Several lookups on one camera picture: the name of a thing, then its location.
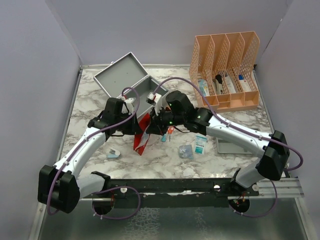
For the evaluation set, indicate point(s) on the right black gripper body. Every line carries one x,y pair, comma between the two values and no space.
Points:
162,120

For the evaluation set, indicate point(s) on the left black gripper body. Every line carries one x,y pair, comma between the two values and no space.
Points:
128,127

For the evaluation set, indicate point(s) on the orange scissors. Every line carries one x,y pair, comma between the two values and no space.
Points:
169,132

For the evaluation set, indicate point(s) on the teal bandage roll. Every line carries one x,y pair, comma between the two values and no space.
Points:
164,138

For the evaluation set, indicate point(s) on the red first aid pouch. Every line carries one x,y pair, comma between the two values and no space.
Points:
144,122

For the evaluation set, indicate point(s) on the silver foil packet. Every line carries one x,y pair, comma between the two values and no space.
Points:
185,152

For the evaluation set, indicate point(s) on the small clear pill packets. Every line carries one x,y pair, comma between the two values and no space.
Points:
144,139

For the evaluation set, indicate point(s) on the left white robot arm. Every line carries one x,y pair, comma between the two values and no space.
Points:
58,185

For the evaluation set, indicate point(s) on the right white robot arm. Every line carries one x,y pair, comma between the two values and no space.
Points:
176,109

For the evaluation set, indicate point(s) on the teal medicine box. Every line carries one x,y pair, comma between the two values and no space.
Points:
203,86

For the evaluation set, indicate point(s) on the white medicine box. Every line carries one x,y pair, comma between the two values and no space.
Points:
232,89

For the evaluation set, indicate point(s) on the red blue medicine box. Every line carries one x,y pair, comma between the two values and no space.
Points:
244,83

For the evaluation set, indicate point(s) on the silver metal case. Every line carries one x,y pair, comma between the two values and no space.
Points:
127,72

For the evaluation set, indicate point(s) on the teal white gauze sachet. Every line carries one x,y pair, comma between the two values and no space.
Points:
200,144

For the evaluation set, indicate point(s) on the grey plastic tray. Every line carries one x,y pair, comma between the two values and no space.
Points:
225,147

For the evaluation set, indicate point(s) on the black white thermometer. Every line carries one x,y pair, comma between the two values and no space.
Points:
218,82

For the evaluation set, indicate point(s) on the peach file organizer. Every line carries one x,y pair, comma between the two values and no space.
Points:
227,54

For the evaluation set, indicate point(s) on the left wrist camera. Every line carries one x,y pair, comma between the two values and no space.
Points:
127,107

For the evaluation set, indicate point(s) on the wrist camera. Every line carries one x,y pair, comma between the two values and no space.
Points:
156,100
127,107

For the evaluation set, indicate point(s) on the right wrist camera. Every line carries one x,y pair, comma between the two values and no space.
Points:
156,100

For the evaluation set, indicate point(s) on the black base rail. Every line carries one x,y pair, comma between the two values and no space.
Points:
166,193

